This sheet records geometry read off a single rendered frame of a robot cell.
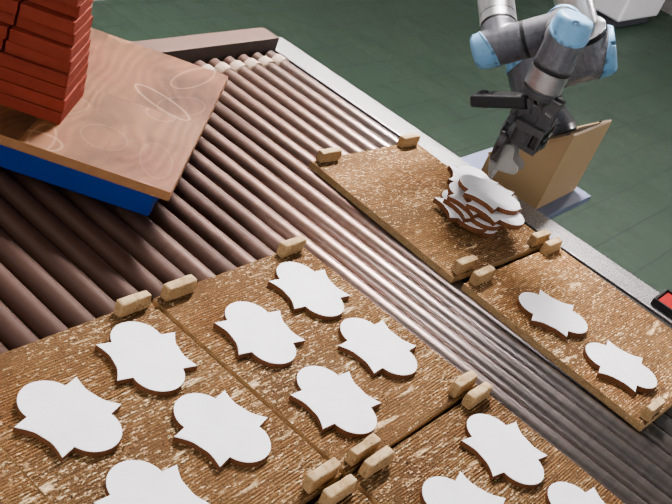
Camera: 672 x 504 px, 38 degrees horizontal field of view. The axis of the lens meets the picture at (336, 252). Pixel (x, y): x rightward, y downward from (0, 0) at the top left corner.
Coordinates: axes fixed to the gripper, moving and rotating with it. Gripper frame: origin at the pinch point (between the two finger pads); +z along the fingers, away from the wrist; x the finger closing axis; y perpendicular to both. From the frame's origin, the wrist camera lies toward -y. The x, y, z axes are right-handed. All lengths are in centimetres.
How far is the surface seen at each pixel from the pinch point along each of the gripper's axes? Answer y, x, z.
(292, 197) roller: -27.3, -27.0, 13.9
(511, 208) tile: 7.4, -0.3, 4.7
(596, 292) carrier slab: 30.3, 1.0, 11.8
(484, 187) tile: 0.1, 1.9, 4.7
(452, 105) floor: -95, 283, 105
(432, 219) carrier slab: -4.5, -8.5, 11.8
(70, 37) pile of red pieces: -55, -67, -14
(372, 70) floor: -139, 271, 105
